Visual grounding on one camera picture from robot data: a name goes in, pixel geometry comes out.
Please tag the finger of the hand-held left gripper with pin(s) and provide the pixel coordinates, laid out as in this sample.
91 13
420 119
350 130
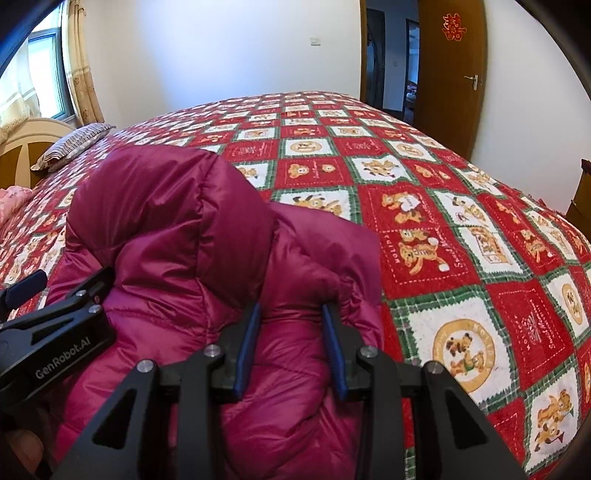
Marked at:
87 288
25 288

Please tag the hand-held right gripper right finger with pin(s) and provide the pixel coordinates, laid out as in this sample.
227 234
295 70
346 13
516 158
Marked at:
334 353

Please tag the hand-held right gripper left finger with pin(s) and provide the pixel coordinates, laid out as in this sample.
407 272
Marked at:
244 353

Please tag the magenta down jacket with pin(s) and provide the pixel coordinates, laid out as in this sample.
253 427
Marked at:
194 258

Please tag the person's left hand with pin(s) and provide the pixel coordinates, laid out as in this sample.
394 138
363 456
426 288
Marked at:
27 447

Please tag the pink cloth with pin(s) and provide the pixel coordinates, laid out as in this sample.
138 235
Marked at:
14 201

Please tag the cream wooden headboard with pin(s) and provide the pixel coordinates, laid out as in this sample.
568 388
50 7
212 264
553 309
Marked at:
25 147

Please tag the striped pillow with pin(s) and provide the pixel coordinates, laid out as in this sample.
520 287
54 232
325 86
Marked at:
74 145

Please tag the red printed bear quilt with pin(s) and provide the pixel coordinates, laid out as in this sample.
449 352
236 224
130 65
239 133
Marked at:
452 240

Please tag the window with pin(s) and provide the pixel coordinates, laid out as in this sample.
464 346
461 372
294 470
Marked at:
51 78

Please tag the beige patterned curtain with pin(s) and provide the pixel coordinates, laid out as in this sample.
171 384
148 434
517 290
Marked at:
83 64

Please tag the brown wooden door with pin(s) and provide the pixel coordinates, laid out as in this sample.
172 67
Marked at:
455 92

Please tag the brown wooden furniture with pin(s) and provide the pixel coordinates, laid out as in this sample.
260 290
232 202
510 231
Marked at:
581 198

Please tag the red paper door decoration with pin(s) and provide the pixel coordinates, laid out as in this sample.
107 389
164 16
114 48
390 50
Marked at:
452 26

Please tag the wooden door frame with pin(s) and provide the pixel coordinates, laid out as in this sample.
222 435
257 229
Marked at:
363 50

